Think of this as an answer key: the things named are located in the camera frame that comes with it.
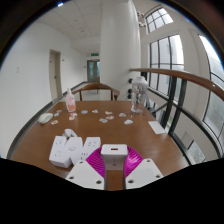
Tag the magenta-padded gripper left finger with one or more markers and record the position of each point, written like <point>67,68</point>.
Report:
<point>85,175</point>

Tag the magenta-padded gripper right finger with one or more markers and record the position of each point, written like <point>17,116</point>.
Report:
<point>141,173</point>

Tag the white charger block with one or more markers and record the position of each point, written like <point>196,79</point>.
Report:
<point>114,156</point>

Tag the white power strip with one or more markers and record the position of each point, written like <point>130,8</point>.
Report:
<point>71,150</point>

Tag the white paper sheet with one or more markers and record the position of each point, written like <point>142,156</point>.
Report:
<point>156,127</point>

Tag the small colourful sticker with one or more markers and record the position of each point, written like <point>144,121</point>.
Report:
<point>122,115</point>
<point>84,112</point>
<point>128,122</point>
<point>73,114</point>
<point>110,117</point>
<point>54,122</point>
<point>59,111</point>
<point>103,120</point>
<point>108,112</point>
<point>95,111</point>
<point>56,114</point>
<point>71,118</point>

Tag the spray bottle with orange label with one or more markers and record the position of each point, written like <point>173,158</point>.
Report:
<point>70,104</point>

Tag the clear plastic drink bottle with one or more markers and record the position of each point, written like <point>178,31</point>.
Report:
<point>139,95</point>

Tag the wooden chair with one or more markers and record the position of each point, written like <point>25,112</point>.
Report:
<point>96,86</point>

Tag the white side door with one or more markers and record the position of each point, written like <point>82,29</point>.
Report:
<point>54,75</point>

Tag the glass double door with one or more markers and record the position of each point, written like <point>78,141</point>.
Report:
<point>93,70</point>

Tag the black railing with wooden handrail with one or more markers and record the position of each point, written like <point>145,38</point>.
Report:
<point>186,76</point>

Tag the large curved window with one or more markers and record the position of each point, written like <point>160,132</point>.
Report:
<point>216,83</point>

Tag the tall dark-framed window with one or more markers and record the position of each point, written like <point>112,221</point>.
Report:
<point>165,56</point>

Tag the green exit sign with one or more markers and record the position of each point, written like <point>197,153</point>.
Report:
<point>95,53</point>

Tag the arched grid window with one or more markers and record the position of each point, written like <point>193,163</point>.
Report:
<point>159,19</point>

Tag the round ceiling light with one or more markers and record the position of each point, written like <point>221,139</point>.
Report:
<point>60,4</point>

